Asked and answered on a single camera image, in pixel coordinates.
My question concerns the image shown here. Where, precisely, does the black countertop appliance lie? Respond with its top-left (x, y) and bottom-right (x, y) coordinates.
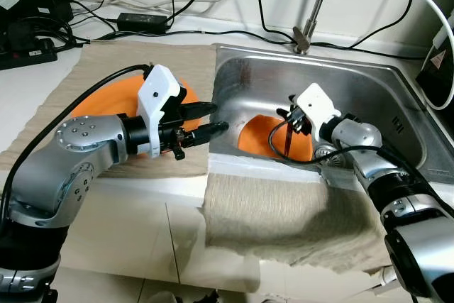
top-left (414, 29), bottom-right (454, 113)

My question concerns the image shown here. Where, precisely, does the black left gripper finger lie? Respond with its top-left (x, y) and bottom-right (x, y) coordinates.
top-left (186, 121), bottom-right (231, 145)
top-left (181, 101), bottom-right (218, 121)

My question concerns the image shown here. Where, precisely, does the black power adapter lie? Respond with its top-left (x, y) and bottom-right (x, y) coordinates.
top-left (116, 11), bottom-right (170, 33)

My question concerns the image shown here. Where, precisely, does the black electronic device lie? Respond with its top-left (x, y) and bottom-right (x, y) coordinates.
top-left (0, 0), bottom-right (72, 42)

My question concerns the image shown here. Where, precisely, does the black power strip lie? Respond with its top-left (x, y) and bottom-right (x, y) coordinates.
top-left (0, 36), bottom-right (60, 72)

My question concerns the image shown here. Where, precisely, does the orange plastic plate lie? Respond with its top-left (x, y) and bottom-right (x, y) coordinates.
top-left (70, 75), bottom-right (201, 138)
top-left (237, 113), bottom-right (317, 164)

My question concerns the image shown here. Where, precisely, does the chrome faucet pipe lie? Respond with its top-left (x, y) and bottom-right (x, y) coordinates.
top-left (292, 0), bottom-right (336, 56)

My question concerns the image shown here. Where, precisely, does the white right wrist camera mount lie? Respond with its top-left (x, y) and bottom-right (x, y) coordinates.
top-left (292, 82), bottom-right (343, 128)

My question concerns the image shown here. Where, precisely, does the metal sink drain strainer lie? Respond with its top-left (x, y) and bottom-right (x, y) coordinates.
top-left (313, 143), bottom-right (338, 162)

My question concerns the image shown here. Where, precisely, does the beige fringed towel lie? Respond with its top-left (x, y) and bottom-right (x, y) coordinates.
top-left (201, 171), bottom-right (399, 276)

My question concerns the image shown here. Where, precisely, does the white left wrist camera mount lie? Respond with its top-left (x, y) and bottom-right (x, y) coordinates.
top-left (136, 65), bottom-right (182, 159)

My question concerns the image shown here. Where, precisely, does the stainless steel sink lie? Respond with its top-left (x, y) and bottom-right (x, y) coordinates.
top-left (206, 43), bottom-right (454, 198)

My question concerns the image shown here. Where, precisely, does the white base cabinet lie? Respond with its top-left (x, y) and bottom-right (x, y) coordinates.
top-left (50, 189), bottom-right (388, 303)

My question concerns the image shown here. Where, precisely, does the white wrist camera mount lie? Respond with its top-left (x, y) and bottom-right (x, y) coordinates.
top-left (292, 82), bottom-right (343, 128)
top-left (136, 65), bottom-right (182, 159)

